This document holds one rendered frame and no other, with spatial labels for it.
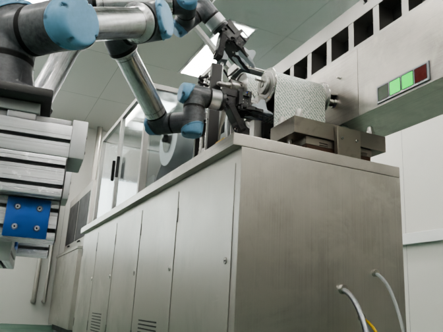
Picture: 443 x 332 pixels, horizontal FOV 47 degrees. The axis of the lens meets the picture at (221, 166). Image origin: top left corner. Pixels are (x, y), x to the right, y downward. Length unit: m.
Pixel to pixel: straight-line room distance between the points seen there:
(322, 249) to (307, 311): 0.20
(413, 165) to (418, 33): 3.30
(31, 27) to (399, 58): 1.29
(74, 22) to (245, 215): 0.71
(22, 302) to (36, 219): 5.99
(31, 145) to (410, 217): 4.30
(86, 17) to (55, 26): 0.08
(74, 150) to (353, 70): 1.33
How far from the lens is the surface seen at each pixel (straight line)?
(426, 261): 4.93
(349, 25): 2.30
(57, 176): 1.15
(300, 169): 1.63
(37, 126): 1.18
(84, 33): 1.21
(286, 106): 1.99
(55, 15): 1.18
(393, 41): 2.03
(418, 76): 1.87
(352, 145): 1.84
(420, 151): 5.13
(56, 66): 1.94
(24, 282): 7.15
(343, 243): 1.68
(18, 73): 1.23
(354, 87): 2.14
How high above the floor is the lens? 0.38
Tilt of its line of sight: 16 degrees up
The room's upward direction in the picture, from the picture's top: 3 degrees clockwise
